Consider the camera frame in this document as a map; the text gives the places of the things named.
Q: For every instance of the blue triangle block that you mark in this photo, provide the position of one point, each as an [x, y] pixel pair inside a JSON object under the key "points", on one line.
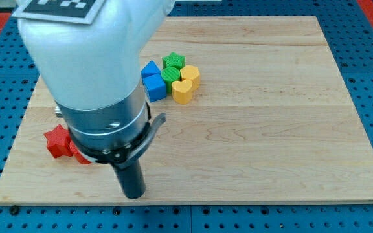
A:
{"points": [[150, 69]]}

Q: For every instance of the green star block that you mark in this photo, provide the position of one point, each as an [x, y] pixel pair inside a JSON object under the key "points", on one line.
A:
{"points": [[174, 60]]}

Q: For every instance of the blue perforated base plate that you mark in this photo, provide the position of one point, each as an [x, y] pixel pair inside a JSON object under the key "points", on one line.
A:
{"points": [[348, 28]]}

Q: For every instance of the yellow heart block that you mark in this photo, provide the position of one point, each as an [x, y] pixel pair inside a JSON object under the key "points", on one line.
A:
{"points": [[182, 91]]}

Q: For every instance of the red circle block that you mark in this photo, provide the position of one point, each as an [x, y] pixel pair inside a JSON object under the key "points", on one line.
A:
{"points": [[77, 155]]}

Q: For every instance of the blue cube block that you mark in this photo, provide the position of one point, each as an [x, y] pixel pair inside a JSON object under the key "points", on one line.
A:
{"points": [[155, 87]]}

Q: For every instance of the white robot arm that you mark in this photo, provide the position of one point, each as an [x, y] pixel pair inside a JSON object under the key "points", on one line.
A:
{"points": [[87, 53]]}

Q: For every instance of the green circle block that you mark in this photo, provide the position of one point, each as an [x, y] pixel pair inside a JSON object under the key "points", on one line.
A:
{"points": [[169, 75]]}

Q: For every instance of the yellow hexagon block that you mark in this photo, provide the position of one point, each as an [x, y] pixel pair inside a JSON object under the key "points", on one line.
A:
{"points": [[192, 73]]}

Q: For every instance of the wooden board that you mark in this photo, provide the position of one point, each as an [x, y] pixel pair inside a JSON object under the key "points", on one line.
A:
{"points": [[272, 123]]}

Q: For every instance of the black white fiducial marker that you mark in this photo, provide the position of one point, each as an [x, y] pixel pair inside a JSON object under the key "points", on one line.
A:
{"points": [[67, 11]]}

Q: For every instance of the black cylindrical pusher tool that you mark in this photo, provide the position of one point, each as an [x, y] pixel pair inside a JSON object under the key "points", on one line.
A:
{"points": [[125, 159]]}

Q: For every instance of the red star block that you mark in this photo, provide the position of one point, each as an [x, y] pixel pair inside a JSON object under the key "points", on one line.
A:
{"points": [[58, 141]]}

